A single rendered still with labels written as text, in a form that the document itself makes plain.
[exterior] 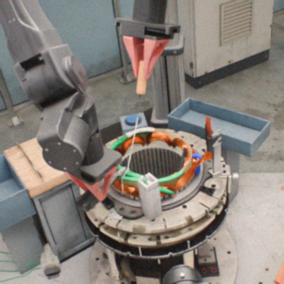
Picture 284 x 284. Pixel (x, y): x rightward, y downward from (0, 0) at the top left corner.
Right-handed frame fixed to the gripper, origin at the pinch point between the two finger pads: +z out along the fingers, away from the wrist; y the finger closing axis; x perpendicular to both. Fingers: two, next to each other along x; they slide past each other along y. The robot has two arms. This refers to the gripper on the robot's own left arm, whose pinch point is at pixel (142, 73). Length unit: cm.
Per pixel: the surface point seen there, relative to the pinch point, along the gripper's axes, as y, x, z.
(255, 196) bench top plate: 21, 48, 40
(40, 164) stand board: -27.3, 7.3, 28.4
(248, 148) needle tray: 17.9, 28.5, 18.9
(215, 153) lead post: 14.1, 8.2, 14.7
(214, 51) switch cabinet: -47, 249, 24
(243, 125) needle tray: 14.0, 40.0, 16.8
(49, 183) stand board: -21.7, 3.2, 30.2
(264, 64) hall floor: -14, 295, 33
